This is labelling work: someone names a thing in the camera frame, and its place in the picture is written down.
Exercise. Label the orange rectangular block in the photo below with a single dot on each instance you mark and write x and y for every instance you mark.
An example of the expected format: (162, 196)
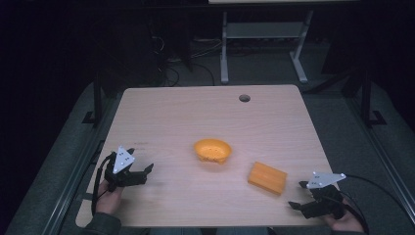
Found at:
(267, 178)

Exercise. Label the person's right hand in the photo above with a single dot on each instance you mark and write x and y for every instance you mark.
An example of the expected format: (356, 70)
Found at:
(346, 223)

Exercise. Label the person's left hand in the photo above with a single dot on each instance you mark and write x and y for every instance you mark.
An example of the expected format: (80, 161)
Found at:
(109, 199)

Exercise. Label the orange plastic bowl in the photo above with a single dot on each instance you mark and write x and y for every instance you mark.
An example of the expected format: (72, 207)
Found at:
(212, 150)

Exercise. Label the white metal stand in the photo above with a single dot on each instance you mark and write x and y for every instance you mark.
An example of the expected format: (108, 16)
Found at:
(264, 31)

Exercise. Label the black metal stand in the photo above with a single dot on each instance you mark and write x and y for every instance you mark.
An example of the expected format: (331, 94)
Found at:
(97, 101)
(367, 98)

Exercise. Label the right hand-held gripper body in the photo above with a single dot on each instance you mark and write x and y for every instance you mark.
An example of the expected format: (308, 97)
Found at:
(324, 197)

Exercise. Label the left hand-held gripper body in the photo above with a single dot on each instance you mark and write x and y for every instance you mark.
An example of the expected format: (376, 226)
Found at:
(122, 161)

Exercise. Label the aluminium floor rail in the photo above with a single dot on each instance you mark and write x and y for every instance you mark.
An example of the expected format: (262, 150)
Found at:
(385, 160)
(70, 178)

